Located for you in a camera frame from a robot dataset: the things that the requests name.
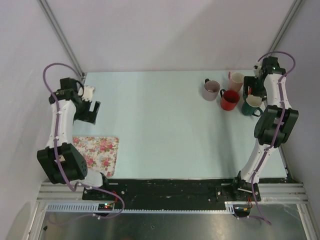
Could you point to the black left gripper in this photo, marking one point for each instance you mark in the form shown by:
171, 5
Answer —
87, 116

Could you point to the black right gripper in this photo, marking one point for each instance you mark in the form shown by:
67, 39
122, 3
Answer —
249, 81

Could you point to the dark green mug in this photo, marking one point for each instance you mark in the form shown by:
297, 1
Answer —
252, 106

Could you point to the pink mug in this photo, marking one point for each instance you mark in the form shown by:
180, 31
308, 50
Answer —
235, 81

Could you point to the red mug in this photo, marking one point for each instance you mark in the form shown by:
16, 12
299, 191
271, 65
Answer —
229, 99

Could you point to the grey mauve mug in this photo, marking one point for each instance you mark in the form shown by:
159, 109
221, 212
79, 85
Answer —
211, 88

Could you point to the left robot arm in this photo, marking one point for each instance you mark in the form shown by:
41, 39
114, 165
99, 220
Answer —
60, 160

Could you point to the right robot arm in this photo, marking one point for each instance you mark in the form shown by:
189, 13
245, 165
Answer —
274, 125

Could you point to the floral pattern tray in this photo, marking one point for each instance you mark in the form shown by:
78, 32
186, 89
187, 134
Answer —
100, 153

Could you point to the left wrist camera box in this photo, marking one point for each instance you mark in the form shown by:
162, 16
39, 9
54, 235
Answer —
86, 93

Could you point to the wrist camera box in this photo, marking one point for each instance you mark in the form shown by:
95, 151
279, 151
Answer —
86, 93
257, 70

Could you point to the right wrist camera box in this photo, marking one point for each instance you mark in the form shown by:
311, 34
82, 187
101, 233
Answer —
257, 70

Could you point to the aluminium frame rail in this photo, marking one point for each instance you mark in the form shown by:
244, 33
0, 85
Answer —
271, 193

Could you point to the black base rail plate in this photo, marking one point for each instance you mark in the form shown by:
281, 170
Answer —
171, 194

